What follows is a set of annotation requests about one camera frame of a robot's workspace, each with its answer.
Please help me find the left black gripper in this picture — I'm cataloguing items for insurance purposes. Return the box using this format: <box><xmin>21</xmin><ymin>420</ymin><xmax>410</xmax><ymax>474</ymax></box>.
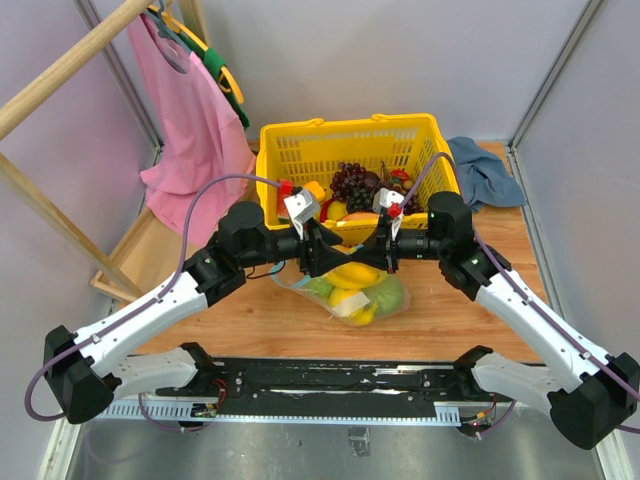
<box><xmin>240</xmin><ymin>217</ymin><xmax>352</xmax><ymax>277</ymax></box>

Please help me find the wooden clothes rack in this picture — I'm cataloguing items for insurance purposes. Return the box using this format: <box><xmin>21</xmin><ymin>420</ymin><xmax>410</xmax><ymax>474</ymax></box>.
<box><xmin>0</xmin><ymin>0</ymin><xmax>236</xmax><ymax>301</ymax></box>

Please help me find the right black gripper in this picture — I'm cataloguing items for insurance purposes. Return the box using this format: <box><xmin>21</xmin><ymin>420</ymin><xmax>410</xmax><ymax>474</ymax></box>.
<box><xmin>349</xmin><ymin>216</ymin><xmax>448</xmax><ymax>274</ymax></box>

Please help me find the large yellow lemon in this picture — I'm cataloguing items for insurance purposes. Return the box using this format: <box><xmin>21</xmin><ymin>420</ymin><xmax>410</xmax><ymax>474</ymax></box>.
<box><xmin>328</xmin><ymin>288</ymin><xmax>378</xmax><ymax>326</ymax></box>

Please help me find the pink hanging shirt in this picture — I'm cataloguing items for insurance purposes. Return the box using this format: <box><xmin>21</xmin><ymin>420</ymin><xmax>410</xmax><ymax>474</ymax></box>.
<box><xmin>127</xmin><ymin>14</ymin><xmax>255</xmax><ymax>233</ymax></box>

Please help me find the green clothes hanger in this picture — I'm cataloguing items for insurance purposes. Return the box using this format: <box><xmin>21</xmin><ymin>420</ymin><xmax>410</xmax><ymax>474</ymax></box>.
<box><xmin>144</xmin><ymin>1</ymin><xmax>250</xmax><ymax>130</ymax></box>

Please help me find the yellow clothes hanger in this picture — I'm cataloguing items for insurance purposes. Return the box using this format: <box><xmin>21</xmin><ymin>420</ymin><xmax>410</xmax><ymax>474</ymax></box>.
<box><xmin>161</xmin><ymin>1</ymin><xmax>245</xmax><ymax>105</ymax></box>

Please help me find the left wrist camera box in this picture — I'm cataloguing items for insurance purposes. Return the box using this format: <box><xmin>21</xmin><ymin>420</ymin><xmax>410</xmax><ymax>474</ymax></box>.
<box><xmin>284</xmin><ymin>187</ymin><xmax>320</xmax><ymax>240</ymax></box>

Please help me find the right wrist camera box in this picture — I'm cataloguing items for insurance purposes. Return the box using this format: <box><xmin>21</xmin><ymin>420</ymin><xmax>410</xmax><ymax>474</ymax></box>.
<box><xmin>372</xmin><ymin>188</ymin><xmax>405</xmax><ymax>240</ymax></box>

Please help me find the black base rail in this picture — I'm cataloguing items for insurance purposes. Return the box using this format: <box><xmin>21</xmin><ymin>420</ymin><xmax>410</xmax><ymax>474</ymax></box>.
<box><xmin>156</xmin><ymin>357</ymin><xmax>493</xmax><ymax>422</ymax></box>

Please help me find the clear zip top bag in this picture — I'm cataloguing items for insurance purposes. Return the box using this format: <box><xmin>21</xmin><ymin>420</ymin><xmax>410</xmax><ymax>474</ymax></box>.
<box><xmin>269</xmin><ymin>261</ymin><xmax>410</xmax><ymax>327</ymax></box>

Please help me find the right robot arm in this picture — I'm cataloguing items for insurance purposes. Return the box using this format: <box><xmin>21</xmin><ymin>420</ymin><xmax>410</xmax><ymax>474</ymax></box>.
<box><xmin>352</xmin><ymin>189</ymin><xmax>639</xmax><ymax>450</ymax></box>

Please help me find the dark grape bunch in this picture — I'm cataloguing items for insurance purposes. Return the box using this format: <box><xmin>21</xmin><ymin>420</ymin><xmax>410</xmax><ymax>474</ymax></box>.
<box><xmin>345</xmin><ymin>186</ymin><xmax>424</xmax><ymax>215</ymax></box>

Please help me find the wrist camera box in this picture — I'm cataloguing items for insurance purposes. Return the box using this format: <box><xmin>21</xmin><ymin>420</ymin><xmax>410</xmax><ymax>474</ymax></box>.
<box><xmin>372</xmin><ymin>188</ymin><xmax>405</xmax><ymax>240</ymax></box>
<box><xmin>284</xmin><ymin>187</ymin><xmax>320</xmax><ymax>240</ymax></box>

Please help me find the green custard apple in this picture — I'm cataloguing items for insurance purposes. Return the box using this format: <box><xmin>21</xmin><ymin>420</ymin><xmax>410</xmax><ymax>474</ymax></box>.
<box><xmin>304</xmin><ymin>277</ymin><xmax>334</xmax><ymax>299</ymax></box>

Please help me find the blue crumpled cloth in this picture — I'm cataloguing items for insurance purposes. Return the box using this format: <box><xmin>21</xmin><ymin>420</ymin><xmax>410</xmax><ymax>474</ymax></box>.
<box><xmin>447</xmin><ymin>136</ymin><xmax>526</xmax><ymax>212</ymax></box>

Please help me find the red chili pepper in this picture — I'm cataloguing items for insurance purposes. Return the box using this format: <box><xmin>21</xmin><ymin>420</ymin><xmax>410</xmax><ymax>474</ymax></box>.
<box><xmin>320</xmin><ymin>199</ymin><xmax>338</xmax><ymax>223</ymax></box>

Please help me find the purple grape bunch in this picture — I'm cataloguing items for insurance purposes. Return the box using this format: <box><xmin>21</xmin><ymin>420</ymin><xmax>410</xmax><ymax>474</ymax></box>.
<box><xmin>329</xmin><ymin>163</ymin><xmax>381</xmax><ymax>202</ymax></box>

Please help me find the yellow plastic basket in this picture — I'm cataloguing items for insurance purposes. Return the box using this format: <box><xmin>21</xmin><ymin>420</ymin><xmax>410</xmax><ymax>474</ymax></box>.
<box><xmin>256</xmin><ymin>113</ymin><xmax>460</xmax><ymax>245</ymax></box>

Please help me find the papaya slice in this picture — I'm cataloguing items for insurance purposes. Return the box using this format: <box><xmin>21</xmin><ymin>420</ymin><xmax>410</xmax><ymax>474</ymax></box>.
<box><xmin>339</xmin><ymin>212</ymin><xmax>378</xmax><ymax>222</ymax></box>

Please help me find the yellow mango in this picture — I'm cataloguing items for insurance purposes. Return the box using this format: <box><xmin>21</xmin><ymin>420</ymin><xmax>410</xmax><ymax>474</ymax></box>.
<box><xmin>324</xmin><ymin>262</ymin><xmax>381</xmax><ymax>290</ymax></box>

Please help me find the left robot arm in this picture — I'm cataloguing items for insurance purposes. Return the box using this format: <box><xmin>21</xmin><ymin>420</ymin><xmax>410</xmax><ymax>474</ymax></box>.
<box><xmin>44</xmin><ymin>202</ymin><xmax>349</xmax><ymax>424</ymax></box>

